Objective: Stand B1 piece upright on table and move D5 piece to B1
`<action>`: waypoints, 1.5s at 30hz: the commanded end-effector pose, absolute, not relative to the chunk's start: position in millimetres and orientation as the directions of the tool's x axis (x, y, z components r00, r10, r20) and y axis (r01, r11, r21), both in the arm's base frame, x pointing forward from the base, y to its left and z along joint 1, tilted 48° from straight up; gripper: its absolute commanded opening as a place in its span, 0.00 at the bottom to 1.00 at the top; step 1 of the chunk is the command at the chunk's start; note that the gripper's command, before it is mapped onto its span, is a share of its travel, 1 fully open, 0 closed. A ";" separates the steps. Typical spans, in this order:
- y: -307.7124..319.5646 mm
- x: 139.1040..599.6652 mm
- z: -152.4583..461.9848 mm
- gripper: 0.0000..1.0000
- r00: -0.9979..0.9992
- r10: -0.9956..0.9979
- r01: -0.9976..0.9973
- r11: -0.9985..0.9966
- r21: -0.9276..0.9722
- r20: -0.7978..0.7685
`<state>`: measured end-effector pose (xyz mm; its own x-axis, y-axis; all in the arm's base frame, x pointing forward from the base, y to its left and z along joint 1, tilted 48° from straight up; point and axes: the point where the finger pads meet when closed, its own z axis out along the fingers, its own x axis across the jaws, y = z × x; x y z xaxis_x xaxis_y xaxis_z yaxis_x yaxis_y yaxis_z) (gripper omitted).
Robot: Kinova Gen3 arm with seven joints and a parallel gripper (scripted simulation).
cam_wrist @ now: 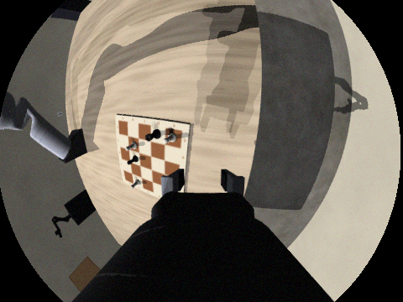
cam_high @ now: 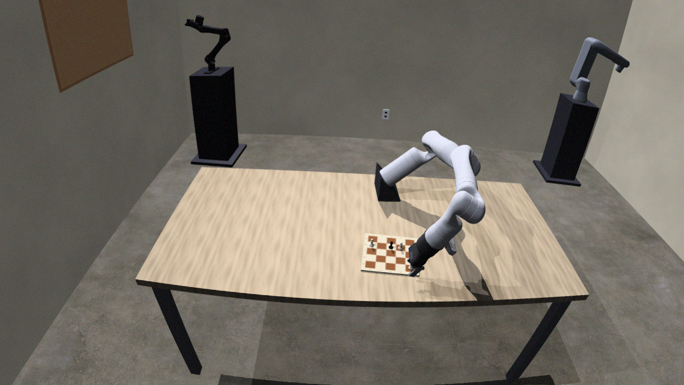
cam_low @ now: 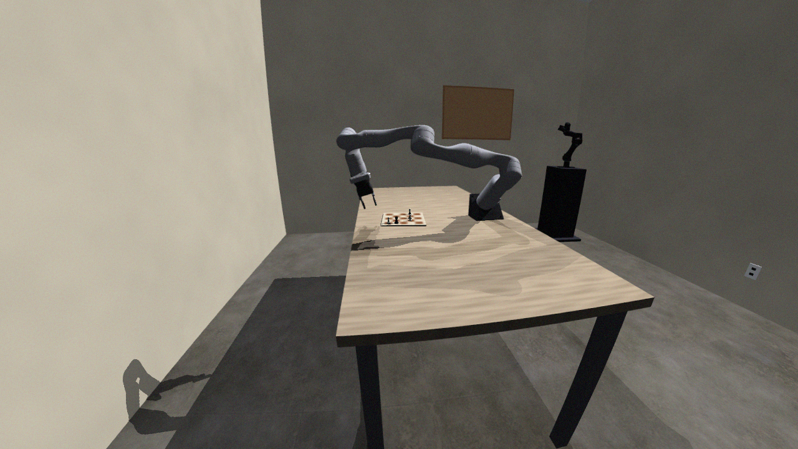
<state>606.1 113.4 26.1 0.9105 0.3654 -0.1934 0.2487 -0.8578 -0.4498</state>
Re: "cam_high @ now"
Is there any brown and cream chessboard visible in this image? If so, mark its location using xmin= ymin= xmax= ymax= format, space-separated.
xmin=361 ymin=233 xmax=417 ymax=275

